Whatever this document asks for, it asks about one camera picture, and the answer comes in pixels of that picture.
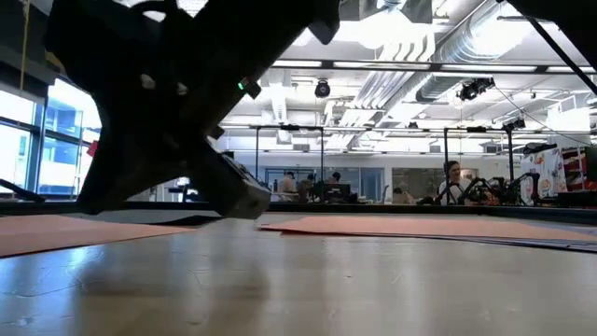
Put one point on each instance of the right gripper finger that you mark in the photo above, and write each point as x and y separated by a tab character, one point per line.
112	186

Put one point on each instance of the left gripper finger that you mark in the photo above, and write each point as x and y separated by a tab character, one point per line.
238	191

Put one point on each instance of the orange paper sheet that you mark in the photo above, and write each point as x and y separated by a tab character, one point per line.
420	227
70	233

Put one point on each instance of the purple paper sheet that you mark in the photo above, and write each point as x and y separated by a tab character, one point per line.
536	244

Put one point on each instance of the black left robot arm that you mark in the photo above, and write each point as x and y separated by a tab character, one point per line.
84	37

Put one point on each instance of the red angled rack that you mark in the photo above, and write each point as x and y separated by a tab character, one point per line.
92	148

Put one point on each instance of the person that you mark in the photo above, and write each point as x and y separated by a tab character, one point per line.
452	181
308	184
336	177
398	195
287	181

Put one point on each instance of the large glass window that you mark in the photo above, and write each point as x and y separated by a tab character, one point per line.
23	154

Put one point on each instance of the black slanted bar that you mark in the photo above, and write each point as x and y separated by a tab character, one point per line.
14	189

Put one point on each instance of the small black monitor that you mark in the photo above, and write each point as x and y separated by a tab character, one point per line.
338	192

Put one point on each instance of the background robot arms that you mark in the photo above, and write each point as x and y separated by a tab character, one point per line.
503	189

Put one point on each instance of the floral patterned cloth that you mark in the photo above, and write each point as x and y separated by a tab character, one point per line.
543	172

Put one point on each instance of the black ceiling track bar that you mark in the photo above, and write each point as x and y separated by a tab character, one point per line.
513	18

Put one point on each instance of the red storage shelf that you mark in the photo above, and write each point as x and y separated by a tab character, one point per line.
576	168

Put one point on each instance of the white hanging box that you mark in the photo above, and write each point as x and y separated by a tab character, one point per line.
569	119

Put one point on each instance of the black frame stand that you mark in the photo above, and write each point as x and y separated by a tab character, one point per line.
289	127
476	129

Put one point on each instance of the black ceiling camera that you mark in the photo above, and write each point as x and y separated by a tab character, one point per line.
473	88
322	88

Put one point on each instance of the grey rectangular air duct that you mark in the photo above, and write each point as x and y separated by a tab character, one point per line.
438	88

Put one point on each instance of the black stand-mounted camera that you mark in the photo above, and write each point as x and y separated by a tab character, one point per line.
513	123

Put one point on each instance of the silver round air duct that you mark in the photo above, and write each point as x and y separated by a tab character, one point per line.
485	32

